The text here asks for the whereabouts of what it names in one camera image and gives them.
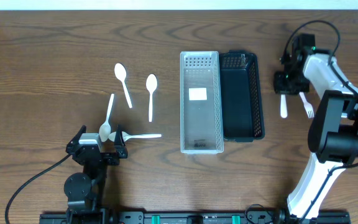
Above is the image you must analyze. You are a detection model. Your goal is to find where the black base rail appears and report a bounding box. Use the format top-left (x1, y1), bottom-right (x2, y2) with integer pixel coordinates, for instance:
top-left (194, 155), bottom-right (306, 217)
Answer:
top-left (39, 208), bottom-right (351, 224)

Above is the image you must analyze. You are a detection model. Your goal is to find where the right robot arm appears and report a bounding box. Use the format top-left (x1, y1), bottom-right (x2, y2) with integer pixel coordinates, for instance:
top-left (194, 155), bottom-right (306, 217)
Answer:
top-left (273, 34), bottom-right (358, 223)

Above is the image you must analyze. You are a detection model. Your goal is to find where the left black cable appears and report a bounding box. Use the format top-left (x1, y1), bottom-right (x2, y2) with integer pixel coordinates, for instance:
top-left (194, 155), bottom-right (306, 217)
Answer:
top-left (4, 153), bottom-right (73, 224)

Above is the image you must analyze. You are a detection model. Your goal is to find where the white plastic fork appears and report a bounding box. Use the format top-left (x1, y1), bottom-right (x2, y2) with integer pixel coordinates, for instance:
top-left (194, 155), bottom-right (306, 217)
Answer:
top-left (299, 92), bottom-right (314, 119)

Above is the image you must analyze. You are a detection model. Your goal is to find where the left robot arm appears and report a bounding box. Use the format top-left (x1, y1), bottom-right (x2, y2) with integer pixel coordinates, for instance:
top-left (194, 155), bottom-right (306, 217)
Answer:
top-left (64, 125), bottom-right (128, 224)

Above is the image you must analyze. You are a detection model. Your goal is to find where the clear plastic basket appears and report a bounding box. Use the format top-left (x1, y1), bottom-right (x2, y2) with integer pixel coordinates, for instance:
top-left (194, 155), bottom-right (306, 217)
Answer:
top-left (180, 51), bottom-right (224, 154)

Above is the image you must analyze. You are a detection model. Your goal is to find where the black plastic basket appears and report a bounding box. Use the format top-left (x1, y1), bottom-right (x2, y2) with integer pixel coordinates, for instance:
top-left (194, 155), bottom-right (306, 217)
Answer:
top-left (219, 50), bottom-right (265, 142)

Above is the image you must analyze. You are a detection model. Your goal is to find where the white plastic spoon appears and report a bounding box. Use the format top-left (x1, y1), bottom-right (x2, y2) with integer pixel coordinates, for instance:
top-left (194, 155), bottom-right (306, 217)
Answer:
top-left (146, 73), bottom-right (158, 123)
top-left (114, 63), bottom-right (133, 108)
top-left (280, 95), bottom-right (288, 119)
top-left (99, 93), bottom-right (114, 142)

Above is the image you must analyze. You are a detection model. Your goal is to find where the white plastic spoon tilted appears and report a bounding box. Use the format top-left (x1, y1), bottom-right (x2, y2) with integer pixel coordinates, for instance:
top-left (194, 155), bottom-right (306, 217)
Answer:
top-left (99, 93), bottom-right (114, 142)

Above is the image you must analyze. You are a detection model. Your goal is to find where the white plastic spoon horizontal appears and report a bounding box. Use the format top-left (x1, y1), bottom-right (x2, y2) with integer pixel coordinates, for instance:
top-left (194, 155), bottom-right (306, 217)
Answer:
top-left (108, 131), bottom-right (162, 142)

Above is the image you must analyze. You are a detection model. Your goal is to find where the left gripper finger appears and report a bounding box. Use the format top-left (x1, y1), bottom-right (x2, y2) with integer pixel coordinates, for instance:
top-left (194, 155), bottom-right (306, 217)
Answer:
top-left (114, 124), bottom-right (126, 152)
top-left (68, 125), bottom-right (86, 146)

